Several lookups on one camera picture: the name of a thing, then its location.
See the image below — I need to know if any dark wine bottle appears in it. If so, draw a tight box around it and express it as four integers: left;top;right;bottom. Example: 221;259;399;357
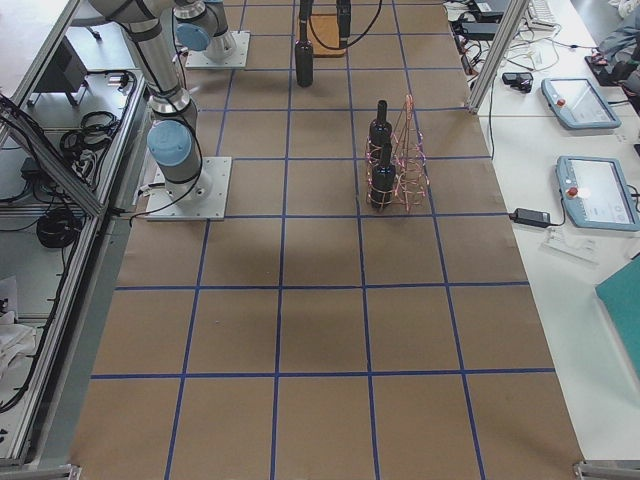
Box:
294;40;314;88
369;99;392;150
370;142;396;211

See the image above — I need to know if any wooden tray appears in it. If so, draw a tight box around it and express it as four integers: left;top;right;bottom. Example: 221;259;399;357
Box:
307;14;346;58

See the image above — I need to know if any black power adapter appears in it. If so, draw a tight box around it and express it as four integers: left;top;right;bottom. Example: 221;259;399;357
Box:
459;22;500;41

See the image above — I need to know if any teach pendant far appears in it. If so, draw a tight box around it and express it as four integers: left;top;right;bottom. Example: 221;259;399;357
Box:
541;78;621;130

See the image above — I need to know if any teach pendant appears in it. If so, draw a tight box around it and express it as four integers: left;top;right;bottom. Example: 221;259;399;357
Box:
541;78;621;130
555;156;639;232

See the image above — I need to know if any black power brick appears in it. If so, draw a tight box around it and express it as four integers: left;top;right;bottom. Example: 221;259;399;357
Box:
509;208;551;228

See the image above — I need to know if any teach pendant near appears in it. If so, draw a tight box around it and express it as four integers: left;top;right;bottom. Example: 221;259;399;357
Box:
555;156;639;232

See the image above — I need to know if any teal box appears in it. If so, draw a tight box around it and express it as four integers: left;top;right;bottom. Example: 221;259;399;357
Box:
596;258;640;370

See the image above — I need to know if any black braided left cable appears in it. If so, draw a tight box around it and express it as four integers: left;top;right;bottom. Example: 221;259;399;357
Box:
307;0;384;51

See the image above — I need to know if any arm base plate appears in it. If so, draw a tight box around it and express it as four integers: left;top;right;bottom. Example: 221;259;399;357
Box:
146;157;232;221
186;30;250;70

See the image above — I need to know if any copper wire bottle basket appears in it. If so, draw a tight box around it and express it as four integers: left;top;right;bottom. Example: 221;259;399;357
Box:
365;93;430;213

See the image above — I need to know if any aluminium frame rail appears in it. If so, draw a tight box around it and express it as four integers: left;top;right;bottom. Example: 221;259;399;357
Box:
467;0;528;114

